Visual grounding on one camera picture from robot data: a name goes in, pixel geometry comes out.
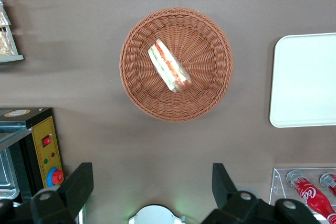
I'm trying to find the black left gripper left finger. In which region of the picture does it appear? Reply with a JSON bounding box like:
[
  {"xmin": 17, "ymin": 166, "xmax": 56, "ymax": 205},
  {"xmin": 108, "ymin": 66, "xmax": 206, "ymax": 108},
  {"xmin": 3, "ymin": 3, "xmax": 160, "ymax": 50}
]
[{"xmin": 30, "ymin": 162, "xmax": 94, "ymax": 224}]

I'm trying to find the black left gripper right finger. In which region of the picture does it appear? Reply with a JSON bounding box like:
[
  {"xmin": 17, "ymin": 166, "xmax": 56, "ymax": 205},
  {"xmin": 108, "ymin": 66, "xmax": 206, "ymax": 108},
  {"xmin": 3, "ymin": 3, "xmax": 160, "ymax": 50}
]
[{"xmin": 201, "ymin": 163, "xmax": 321, "ymax": 224}]

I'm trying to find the triangle sandwich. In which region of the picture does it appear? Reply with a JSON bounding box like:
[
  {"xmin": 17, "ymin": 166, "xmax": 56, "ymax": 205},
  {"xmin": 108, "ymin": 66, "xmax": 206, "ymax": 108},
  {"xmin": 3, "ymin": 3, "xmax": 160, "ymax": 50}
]
[{"xmin": 148, "ymin": 39, "xmax": 193, "ymax": 94}]

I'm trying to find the metal tray inside warmer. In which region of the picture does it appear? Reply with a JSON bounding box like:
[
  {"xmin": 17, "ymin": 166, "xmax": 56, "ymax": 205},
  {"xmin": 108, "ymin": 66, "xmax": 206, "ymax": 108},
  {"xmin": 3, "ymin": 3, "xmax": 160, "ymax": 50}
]
[{"xmin": 0, "ymin": 147, "xmax": 20, "ymax": 200}]

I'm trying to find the white plastic tray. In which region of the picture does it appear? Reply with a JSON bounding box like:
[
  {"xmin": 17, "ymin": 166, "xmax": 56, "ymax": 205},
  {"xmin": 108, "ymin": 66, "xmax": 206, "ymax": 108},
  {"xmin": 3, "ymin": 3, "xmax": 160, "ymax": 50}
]
[{"xmin": 269, "ymin": 32, "xmax": 336, "ymax": 129}]

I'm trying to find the round brown wicker basket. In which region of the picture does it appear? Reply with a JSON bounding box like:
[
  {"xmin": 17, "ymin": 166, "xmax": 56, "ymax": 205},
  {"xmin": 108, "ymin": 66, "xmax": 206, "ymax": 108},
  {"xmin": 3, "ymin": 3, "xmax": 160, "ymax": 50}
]
[{"xmin": 119, "ymin": 7, "xmax": 234, "ymax": 123}]

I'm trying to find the red knob on blue base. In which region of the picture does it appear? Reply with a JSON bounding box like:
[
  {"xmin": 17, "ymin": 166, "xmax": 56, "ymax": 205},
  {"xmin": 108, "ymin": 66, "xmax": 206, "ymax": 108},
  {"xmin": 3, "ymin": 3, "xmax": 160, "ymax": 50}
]
[{"xmin": 46, "ymin": 166, "xmax": 65, "ymax": 187}]

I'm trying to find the clear acrylic bottle rack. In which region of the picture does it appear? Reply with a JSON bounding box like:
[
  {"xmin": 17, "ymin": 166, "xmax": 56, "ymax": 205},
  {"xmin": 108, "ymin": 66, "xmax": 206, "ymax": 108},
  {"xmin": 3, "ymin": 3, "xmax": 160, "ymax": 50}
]
[{"xmin": 268, "ymin": 167, "xmax": 336, "ymax": 224}]

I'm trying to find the black yellow food warmer cabinet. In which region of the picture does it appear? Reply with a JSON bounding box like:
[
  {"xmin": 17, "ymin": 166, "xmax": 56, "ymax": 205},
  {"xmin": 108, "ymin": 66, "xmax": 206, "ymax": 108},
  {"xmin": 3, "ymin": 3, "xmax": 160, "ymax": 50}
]
[{"xmin": 0, "ymin": 107, "xmax": 65, "ymax": 204}]

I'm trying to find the red cola bottle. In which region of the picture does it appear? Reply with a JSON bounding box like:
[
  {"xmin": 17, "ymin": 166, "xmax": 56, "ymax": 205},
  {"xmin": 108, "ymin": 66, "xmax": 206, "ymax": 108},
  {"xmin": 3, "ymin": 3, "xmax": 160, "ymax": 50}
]
[
  {"xmin": 319, "ymin": 172, "xmax": 336, "ymax": 196},
  {"xmin": 286, "ymin": 169, "xmax": 336, "ymax": 224}
]

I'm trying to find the grey shelf with packaged snacks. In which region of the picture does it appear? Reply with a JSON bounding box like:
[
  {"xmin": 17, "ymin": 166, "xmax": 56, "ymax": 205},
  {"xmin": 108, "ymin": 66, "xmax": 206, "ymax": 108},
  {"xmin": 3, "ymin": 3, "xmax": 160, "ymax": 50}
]
[{"xmin": 0, "ymin": 0, "xmax": 25, "ymax": 64}]

